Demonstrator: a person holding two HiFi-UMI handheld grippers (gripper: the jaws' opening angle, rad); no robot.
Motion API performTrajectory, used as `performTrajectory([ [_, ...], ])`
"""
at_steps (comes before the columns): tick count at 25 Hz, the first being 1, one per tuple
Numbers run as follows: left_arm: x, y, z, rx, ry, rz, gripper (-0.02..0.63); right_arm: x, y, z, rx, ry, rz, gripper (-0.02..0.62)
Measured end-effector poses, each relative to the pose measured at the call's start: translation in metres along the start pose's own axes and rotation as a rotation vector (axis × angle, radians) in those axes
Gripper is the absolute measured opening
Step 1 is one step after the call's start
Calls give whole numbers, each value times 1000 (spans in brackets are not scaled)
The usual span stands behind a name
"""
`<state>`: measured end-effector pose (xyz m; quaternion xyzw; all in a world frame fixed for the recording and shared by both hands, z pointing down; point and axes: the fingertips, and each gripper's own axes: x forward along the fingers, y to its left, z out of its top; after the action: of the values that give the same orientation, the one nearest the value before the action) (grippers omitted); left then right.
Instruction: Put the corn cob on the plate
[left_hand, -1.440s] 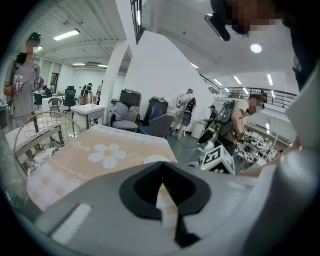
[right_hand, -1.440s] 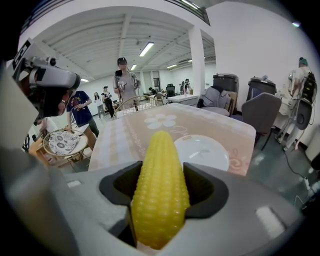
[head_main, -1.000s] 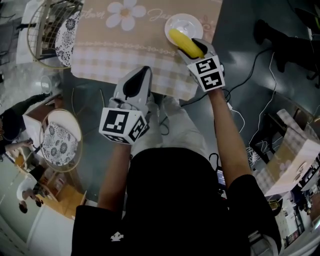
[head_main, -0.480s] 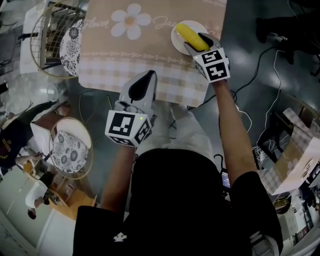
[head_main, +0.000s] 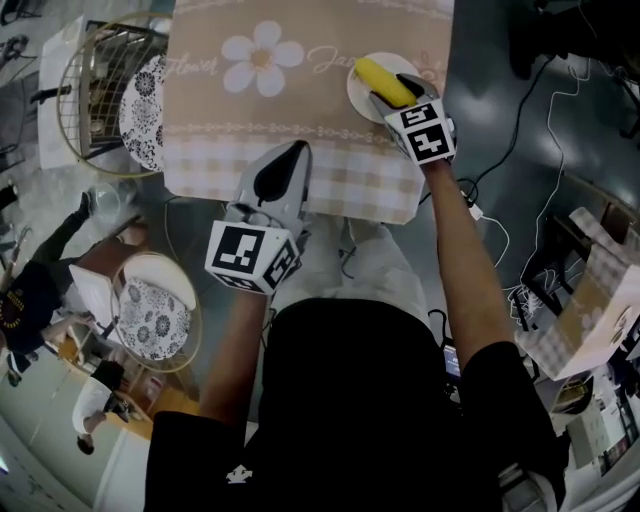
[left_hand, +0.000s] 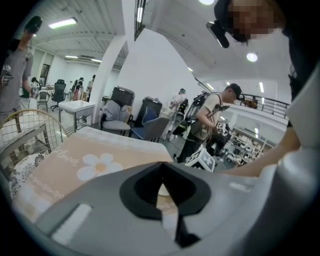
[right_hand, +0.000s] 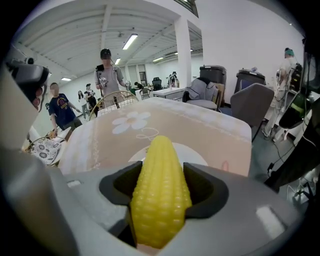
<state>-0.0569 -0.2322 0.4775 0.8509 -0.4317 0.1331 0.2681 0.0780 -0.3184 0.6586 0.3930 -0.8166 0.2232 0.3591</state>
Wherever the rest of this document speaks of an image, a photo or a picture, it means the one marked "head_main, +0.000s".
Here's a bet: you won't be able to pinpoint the gold wire chair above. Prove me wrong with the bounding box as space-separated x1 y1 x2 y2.
55 11 174 180
110 251 204 374

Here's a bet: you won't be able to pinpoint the black phone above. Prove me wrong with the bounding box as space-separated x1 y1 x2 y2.
441 343 464 387

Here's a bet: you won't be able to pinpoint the beige floral tablecloth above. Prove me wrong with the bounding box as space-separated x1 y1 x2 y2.
161 0 457 226

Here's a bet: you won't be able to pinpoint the tangle of white cables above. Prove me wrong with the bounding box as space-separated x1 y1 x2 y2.
506 279 545 332

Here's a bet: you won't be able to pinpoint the person's black shirt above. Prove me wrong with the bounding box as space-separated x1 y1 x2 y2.
143 297 572 512

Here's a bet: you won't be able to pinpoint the floral patterned seat cushion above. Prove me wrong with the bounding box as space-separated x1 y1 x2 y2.
117 277 193 362
118 53 168 173

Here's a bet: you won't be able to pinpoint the yellow corn cob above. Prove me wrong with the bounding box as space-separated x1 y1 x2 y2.
352 57 419 108

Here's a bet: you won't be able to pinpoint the person's left forearm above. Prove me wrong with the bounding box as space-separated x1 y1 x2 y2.
198 283 275 429

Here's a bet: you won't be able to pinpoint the white round plate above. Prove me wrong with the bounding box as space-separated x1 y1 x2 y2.
346 51 432 124

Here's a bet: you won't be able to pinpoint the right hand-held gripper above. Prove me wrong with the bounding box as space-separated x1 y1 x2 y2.
368 72 459 166

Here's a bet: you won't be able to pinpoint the long white cable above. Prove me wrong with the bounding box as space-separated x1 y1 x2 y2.
518 58 585 301

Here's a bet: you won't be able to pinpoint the clear glass bowl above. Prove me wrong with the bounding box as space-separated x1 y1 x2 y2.
86 181 125 222

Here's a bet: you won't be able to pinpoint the person's light trousers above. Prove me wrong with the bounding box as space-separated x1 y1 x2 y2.
272 213 427 321

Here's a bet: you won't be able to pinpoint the person's right forearm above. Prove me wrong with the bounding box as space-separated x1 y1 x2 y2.
422 158 519 374

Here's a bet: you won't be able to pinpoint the black cable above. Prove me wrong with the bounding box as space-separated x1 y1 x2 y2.
458 49 557 207

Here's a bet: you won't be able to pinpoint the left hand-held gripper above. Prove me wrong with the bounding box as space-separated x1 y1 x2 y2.
204 140 314 297

